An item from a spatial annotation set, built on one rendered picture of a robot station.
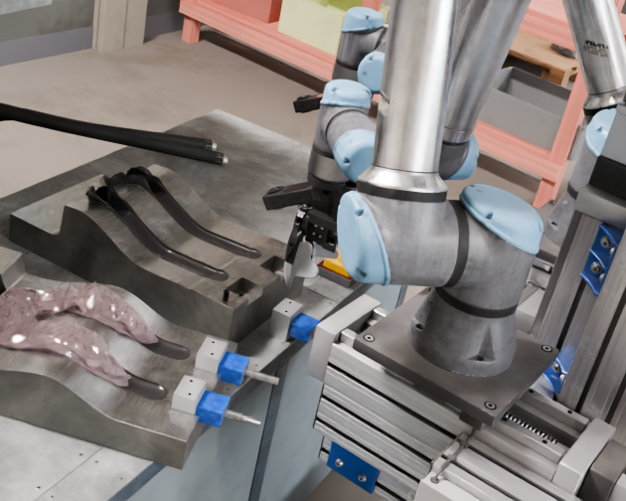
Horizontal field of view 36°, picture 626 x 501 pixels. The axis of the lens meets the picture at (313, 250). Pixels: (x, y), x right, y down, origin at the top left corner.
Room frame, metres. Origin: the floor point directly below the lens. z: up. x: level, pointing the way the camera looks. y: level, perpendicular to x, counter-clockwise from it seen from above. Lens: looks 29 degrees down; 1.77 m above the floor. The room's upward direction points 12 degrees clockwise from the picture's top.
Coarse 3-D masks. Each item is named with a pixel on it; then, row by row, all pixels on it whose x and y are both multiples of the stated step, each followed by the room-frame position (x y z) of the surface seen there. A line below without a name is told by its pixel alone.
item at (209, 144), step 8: (112, 128) 1.97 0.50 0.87; (120, 128) 1.99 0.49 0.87; (128, 128) 2.00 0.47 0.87; (152, 136) 2.02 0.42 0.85; (160, 136) 2.03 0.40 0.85; (168, 136) 2.05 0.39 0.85; (176, 136) 2.06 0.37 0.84; (184, 136) 2.08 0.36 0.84; (192, 144) 2.08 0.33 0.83; (200, 144) 2.09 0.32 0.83; (208, 144) 2.10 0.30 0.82; (216, 144) 2.11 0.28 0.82
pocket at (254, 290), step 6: (240, 282) 1.43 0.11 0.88; (246, 282) 1.43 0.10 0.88; (252, 282) 1.43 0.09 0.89; (228, 288) 1.40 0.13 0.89; (234, 288) 1.42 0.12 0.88; (240, 288) 1.44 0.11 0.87; (246, 288) 1.43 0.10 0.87; (252, 288) 1.43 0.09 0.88; (258, 288) 1.42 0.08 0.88; (240, 294) 1.42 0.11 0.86; (246, 294) 1.43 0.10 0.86; (252, 294) 1.43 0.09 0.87; (258, 294) 1.42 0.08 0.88; (252, 300) 1.39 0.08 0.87
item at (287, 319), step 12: (288, 300) 1.45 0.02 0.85; (276, 312) 1.41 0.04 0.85; (288, 312) 1.41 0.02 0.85; (300, 312) 1.44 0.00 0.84; (276, 324) 1.41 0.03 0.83; (288, 324) 1.40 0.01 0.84; (300, 324) 1.40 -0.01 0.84; (312, 324) 1.41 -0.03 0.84; (276, 336) 1.41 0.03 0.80; (288, 336) 1.41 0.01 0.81; (300, 336) 1.39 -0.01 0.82; (312, 336) 1.41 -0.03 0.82
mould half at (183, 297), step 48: (144, 192) 1.59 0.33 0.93; (192, 192) 1.67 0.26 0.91; (48, 240) 1.49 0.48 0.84; (96, 240) 1.45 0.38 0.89; (192, 240) 1.54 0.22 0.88; (240, 240) 1.57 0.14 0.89; (144, 288) 1.40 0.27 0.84; (192, 288) 1.37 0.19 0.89; (288, 288) 1.51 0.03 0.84; (240, 336) 1.37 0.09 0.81
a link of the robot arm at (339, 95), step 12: (336, 84) 1.41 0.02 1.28; (348, 84) 1.42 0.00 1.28; (360, 84) 1.43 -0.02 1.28; (324, 96) 1.40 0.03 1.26; (336, 96) 1.38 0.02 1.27; (348, 96) 1.38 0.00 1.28; (360, 96) 1.39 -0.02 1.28; (324, 108) 1.40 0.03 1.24; (336, 108) 1.38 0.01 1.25; (348, 108) 1.37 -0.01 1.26; (360, 108) 1.39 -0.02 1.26; (324, 120) 1.38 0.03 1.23; (324, 132) 1.37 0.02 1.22; (324, 144) 1.39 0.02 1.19
